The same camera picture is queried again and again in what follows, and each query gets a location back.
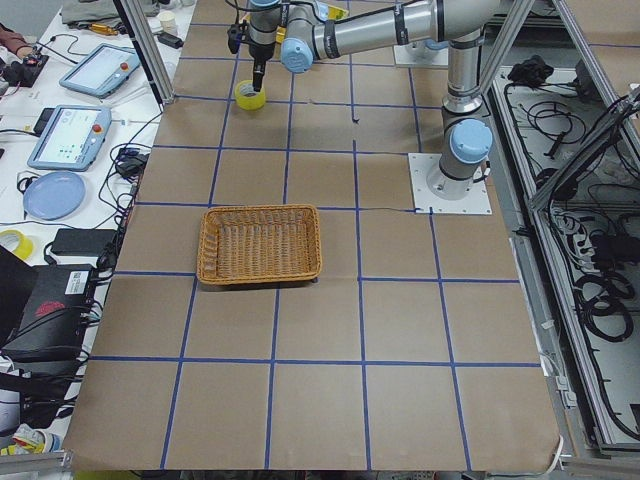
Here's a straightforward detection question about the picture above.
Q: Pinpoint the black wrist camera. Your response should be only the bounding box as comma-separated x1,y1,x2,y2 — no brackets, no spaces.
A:
227,21,249,54

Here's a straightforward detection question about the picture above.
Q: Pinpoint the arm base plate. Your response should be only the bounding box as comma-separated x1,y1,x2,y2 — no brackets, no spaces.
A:
408,153,492,215

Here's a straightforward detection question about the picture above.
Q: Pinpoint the blue plate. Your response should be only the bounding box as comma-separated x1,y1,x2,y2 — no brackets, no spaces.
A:
23,171,86,220

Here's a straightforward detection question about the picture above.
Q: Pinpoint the yellow clear tape roll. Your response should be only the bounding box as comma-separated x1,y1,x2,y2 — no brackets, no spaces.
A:
234,80,266,111

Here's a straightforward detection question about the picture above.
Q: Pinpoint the teach pendant tablet far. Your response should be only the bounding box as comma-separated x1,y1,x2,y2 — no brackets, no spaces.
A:
59,43,141,99

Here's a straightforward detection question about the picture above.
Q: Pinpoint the black computer box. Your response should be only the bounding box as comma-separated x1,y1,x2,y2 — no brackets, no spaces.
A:
1,248,98,363

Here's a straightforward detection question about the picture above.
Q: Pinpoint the aluminium frame post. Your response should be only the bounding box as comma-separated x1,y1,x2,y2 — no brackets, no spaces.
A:
113,0,175,105

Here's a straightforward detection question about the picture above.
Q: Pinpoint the teach pendant tablet near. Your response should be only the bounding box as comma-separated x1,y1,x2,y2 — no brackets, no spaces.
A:
27,105,112,172

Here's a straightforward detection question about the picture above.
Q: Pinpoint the yellow woven tray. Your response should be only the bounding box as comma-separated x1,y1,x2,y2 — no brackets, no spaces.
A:
317,1,349,21

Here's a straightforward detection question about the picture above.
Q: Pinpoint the black power adapter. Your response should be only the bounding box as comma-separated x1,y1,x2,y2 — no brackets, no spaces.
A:
43,228,116,265

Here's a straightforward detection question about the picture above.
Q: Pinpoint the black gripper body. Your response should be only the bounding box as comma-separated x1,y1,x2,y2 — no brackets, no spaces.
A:
251,44,270,91

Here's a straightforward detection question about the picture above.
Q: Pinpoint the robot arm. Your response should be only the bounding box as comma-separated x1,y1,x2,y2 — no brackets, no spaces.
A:
228,1,499,116

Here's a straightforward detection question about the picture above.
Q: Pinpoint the teach pendant tablet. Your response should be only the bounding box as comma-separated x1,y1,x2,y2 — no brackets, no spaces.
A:
59,43,141,99
27,105,112,172

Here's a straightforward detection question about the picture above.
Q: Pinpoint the spare yellow tape roll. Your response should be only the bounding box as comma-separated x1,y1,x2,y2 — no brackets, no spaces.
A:
0,229,34,261

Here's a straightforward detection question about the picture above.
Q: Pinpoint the brown wicker basket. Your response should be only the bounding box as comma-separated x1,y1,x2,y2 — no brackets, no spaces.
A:
196,205,322,286

